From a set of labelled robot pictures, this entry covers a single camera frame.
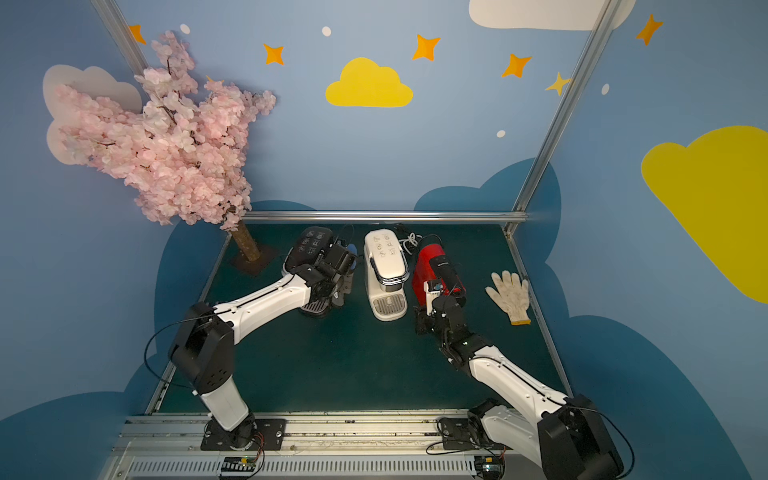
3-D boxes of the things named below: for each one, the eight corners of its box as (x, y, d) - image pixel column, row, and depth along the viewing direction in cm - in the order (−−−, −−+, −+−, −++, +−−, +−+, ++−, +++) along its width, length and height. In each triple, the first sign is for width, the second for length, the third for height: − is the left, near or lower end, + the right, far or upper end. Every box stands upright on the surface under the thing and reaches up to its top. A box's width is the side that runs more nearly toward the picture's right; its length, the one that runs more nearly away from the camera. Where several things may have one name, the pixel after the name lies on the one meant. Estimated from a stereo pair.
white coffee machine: (366, 320, 97) (362, 279, 79) (369, 273, 110) (365, 228, 91) (404, 320, 97) (409, 279, 79) (402, 273, 110) (406, 228, 91)
